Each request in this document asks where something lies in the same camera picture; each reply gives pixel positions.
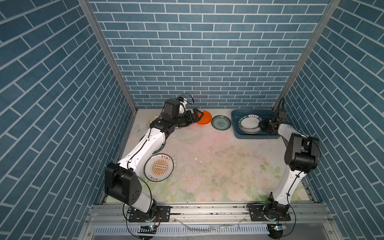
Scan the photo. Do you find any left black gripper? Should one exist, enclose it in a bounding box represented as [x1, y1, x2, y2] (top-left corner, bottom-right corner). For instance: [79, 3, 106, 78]
[171, 107, 203, 128]

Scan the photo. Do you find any yellow plate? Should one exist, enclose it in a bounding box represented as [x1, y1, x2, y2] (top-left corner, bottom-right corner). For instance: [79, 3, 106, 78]
[149, 116, 158, 125]

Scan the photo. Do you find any orange sunburst plate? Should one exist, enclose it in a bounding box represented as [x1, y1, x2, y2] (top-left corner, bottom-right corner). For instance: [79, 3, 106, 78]
[144, 154, 175, 183]

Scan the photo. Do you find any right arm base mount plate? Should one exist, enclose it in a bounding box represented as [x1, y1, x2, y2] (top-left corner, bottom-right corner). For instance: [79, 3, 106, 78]
[247, 204, 291, 222]

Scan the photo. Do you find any teal plastic bin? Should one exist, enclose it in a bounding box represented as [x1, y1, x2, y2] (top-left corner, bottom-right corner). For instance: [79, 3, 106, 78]
[231, 109, 280, 140]

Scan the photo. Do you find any small blue patterned plate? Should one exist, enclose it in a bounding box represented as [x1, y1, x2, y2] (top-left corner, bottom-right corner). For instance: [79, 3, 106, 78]
[211, 115, 232, 131]

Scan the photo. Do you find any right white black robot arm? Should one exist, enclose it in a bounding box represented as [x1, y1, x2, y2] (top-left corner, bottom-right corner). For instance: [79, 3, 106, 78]
[259, 118, 322, 213]

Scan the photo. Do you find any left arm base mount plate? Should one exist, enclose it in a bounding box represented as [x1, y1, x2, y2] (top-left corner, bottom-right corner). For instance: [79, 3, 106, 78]
[128, 206, 171, 223]

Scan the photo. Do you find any green rim plate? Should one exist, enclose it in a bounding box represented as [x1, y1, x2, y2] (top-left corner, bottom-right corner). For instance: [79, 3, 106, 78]
[238, 115, 262, 135]
[158, 142, 166, 152]

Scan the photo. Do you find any aluminium rail frame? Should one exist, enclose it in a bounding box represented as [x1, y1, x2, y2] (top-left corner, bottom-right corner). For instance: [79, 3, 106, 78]
[79, 201, 342, 240]

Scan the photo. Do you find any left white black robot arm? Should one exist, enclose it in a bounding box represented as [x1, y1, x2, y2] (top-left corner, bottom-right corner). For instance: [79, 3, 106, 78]
[104, 109, 204, 219]

